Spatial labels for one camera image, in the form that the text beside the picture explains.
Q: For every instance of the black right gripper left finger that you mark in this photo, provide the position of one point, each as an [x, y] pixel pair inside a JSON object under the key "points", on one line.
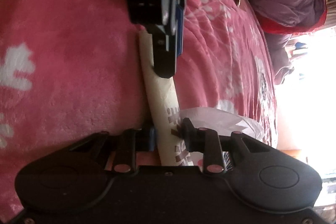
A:
{"points": [[80, 175]]}

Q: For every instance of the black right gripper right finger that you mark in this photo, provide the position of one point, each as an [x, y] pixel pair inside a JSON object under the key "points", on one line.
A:
{"points": [[258, 174]]}

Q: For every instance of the beige printed shopping bag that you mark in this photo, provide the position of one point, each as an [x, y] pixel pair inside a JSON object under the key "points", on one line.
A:
{"points": [[167, 116]]}

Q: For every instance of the red floral blanket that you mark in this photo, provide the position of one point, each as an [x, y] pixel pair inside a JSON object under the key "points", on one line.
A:
{"points": [[70, 68]]}

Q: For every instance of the grey crumpled garment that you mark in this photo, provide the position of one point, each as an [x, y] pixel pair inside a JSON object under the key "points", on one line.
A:
{"points": [[280, 60]]}

